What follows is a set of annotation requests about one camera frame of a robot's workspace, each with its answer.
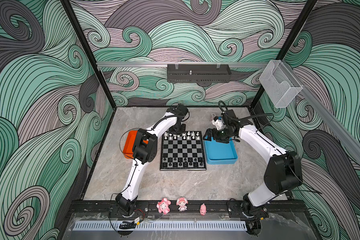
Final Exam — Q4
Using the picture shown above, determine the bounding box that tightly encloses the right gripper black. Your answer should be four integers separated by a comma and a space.
202, 126, 236, 143

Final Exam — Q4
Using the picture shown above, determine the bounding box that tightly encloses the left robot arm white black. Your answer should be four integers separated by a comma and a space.
115, 104, 189, 216

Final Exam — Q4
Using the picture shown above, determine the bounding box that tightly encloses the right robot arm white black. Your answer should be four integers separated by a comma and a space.
203, 125, 303, 208

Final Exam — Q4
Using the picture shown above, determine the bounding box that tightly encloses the blue plastic bin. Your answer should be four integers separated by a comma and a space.
203, 138, 238, 165

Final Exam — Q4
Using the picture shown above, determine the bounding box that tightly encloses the black white chessboard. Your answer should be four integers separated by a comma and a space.
160, 131, 207, 171

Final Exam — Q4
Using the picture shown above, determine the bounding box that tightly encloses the orange plastic bin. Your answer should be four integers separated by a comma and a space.
123, 130, 149, 162

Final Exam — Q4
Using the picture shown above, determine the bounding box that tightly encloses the black hanging tray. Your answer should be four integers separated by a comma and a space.
167, 65, 232, 85

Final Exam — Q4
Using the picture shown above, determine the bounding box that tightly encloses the pink hat doll figurine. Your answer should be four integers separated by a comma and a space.
176, 197, 188, 212

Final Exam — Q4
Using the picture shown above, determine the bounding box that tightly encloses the small pink pig figurine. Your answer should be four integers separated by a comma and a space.
200, 204, 207, 216

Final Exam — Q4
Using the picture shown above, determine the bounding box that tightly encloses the pink big-eared figurine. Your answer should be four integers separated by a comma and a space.
157, 198, 172, 215

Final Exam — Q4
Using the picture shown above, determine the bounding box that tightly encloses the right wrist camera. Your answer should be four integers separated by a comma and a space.
212, 110, 237, 130

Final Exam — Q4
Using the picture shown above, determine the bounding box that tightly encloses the clear plastic wall box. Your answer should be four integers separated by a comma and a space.
259, 60, 303, 109

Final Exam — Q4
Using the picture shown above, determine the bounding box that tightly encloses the aluminium rail back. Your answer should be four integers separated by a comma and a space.
96, 61, 268, 69

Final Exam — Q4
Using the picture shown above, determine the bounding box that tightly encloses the aluminium rail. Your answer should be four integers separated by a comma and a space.
281, 61, 360, 165
96, 61, 268, 69

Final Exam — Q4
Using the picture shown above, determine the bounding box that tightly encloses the aluminium rail right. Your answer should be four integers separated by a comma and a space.
281, 61, 360, 165

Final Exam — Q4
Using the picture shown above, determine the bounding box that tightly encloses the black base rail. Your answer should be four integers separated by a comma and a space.
68, 199, 308, 220

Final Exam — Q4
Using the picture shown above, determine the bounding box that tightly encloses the white slotted cable duct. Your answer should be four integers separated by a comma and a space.
72, 220, 247, 232

